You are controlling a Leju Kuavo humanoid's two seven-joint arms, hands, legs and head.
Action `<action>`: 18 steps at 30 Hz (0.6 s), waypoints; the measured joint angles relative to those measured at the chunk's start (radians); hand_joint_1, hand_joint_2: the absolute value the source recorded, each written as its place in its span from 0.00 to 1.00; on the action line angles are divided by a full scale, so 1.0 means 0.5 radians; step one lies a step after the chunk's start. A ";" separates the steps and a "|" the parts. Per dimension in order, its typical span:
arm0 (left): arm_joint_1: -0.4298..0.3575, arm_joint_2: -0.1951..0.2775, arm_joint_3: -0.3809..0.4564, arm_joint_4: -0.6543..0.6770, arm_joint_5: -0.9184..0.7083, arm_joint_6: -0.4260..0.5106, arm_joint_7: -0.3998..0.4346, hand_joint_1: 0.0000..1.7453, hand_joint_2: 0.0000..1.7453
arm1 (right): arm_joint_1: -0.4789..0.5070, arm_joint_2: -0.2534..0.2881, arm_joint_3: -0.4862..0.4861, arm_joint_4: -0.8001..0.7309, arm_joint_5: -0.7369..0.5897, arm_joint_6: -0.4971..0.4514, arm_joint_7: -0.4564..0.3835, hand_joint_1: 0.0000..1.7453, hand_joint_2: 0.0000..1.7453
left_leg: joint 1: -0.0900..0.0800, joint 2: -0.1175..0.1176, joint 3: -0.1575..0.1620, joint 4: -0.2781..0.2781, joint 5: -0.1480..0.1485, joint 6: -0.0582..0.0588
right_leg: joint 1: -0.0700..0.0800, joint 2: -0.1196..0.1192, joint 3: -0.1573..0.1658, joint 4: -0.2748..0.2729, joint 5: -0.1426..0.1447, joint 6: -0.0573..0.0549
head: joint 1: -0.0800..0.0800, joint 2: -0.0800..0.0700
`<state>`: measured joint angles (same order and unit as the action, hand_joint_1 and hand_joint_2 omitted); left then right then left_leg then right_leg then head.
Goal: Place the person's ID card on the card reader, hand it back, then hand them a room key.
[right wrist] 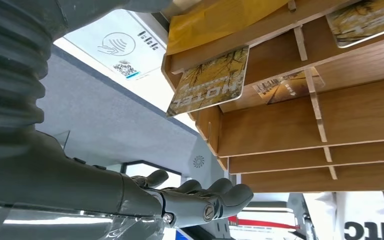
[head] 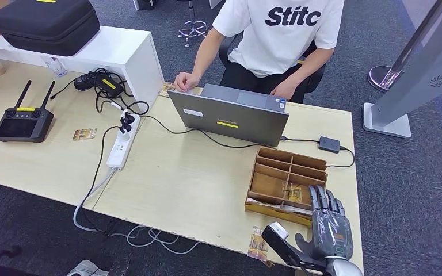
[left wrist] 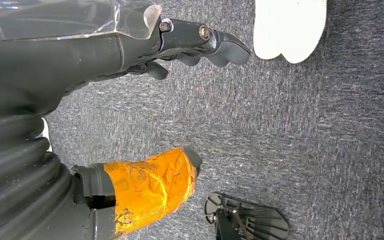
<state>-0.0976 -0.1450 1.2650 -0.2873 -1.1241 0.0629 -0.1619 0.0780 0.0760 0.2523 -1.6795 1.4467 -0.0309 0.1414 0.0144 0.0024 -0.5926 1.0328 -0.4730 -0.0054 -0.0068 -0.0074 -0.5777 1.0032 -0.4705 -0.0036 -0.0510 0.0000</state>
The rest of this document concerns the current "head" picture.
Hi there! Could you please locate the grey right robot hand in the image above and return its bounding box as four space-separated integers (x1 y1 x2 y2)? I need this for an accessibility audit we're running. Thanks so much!
295 185 354 262

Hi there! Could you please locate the person's left hand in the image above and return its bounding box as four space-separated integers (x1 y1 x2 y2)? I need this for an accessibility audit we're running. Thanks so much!
269 78 300 102

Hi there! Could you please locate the person's hand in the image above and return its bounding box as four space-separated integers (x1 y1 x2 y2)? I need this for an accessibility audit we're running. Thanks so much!
173 71 202 93
269 78 300 102

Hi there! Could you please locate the person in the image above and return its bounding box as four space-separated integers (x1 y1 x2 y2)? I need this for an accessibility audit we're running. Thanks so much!
173 0 346 104

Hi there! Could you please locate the person's right hand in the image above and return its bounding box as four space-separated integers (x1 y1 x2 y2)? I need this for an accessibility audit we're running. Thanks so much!
173 71 202 93

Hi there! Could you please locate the white papers stack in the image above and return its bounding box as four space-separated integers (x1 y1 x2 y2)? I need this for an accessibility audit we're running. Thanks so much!
246 197 313 219

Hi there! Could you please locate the wooden compartment organizer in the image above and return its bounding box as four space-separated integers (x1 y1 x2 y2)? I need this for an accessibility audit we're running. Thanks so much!
244 147 329 228

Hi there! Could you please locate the small black adapter box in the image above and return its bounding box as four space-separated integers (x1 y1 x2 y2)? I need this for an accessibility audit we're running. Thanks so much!
318 136 341 154

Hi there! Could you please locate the grey laptop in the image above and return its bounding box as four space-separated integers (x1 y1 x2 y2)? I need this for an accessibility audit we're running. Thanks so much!
167 83 290 148

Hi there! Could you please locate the grey kiosk display stand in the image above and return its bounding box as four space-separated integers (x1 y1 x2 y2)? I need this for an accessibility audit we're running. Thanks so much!
362 0 442 139

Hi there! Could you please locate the white power strip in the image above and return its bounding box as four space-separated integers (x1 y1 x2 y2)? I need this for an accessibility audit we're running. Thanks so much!
106 113 141 171

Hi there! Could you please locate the black plug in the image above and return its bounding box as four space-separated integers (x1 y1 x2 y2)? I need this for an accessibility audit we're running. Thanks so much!
119 111 136 134

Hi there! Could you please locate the chrome stool base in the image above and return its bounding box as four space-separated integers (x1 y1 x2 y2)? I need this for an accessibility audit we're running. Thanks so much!
177 0 211 49

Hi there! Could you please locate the white shoe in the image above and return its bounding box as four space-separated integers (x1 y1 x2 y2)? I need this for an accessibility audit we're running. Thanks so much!
67 260 110 276

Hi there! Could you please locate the black power brick yellow label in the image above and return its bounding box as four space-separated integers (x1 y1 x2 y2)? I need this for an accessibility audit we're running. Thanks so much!
93 74 125 99

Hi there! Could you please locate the white shelf riser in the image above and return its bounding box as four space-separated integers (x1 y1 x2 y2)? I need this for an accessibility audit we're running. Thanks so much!
0 25 165 114

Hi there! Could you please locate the clear plastic cup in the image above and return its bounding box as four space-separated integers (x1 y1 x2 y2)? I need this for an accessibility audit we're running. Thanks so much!
41 56 68 79

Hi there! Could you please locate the black remote controller with antennas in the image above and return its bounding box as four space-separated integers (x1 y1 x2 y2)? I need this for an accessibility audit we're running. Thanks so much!
0 79 56 144

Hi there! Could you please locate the black carrying case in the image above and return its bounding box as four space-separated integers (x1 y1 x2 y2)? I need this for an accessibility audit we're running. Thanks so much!
0 0 101 58

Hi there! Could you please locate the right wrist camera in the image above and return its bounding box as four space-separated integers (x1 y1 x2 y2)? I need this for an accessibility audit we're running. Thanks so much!
261 221 329 274

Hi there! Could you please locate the short black laptop cable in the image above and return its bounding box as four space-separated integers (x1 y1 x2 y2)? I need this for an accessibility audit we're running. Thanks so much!
279 135 321 144

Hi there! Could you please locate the black adapter power cable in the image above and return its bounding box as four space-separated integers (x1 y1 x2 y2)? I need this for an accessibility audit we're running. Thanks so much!
139 114 356 169

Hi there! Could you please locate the chrome stanchion post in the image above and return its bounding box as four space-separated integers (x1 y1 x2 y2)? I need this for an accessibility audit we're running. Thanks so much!
367 0 442 93

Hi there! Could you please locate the thin black cable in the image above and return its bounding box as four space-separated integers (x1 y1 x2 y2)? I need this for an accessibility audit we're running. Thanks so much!
77 125 121 237

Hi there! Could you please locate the white power strip cable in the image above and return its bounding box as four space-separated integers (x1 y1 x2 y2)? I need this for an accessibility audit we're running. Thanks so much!
72 169 203 256

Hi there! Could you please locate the black tangled cable bundle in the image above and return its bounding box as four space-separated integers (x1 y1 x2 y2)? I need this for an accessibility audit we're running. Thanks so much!
49 67 150 117

